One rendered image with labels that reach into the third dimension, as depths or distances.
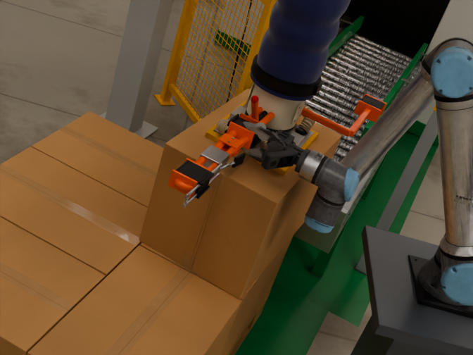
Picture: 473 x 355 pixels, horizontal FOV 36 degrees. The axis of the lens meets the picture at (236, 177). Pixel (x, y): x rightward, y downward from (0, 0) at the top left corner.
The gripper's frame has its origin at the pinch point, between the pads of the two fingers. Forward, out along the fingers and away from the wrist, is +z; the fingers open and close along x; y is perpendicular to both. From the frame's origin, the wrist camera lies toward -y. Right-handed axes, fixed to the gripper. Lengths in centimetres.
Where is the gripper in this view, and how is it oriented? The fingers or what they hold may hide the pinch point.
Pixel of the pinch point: (241, 134)
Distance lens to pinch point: 214.6
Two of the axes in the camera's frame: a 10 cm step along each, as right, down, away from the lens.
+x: 2.9, -8.0, -5.3
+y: 3.9, -4.0, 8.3
